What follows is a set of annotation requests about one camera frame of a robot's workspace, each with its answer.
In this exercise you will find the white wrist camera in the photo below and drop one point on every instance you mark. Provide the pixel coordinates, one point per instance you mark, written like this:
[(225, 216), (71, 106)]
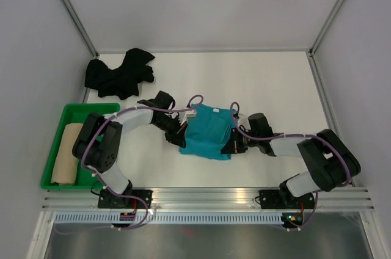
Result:
[(187, 115), (240, 118)]

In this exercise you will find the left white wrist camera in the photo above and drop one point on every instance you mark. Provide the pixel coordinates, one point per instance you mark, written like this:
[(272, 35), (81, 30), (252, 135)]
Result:
[(187, 115)]

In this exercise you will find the white slotted cable duct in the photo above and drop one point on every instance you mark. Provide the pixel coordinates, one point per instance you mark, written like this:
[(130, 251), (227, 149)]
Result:
[(116, 217)]

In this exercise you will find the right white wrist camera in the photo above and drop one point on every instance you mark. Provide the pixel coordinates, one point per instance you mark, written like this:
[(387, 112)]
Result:
[(240, 118)]

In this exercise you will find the aluminium frame rail front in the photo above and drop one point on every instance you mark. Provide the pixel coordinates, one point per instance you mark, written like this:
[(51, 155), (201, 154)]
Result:
[(348, 199)]

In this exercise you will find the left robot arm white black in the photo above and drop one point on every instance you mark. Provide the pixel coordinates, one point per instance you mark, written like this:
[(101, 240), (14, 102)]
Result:
[(98, 143)]

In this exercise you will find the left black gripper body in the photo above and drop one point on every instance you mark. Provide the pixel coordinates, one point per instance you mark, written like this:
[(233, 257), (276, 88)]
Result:
[(171, 127)]

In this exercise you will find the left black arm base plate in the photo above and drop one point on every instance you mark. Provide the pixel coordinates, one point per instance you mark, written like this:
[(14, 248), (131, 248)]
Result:
[(108, 200)]

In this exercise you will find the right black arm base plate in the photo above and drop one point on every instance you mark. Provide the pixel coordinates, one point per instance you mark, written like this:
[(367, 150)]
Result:
[(271, 199)]

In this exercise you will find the teal t-shirt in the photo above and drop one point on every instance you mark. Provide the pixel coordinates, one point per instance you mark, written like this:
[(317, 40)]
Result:
[(208, 132)]

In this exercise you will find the left aluminium corner post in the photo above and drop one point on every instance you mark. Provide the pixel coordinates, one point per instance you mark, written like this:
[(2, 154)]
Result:
[(72, 13)]

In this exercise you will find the rolled beige t-shirt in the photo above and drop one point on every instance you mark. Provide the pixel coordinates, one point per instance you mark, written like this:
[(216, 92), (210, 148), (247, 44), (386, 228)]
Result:
[(65, 165)]

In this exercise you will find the black t-shirt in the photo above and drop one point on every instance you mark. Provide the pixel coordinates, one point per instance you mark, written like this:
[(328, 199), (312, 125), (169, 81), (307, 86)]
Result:
[(124, 80)]

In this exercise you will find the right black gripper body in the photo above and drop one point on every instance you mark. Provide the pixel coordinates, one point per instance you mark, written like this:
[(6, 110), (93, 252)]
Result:
[(241, 143)]

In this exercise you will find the aluminium corner post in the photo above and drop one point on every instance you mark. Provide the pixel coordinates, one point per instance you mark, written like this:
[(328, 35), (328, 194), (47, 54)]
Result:
[(336, 8), (72, 13)]

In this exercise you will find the green plastic tray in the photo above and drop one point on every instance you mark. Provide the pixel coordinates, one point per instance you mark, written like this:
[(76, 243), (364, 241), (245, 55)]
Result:
[(74, 113)]

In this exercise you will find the right aluminium corner post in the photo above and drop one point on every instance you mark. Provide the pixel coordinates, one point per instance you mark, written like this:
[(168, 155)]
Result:
[(336, 8)]

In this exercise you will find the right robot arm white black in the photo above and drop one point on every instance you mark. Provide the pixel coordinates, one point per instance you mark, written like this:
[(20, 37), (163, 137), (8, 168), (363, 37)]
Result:
[(329, 163)]

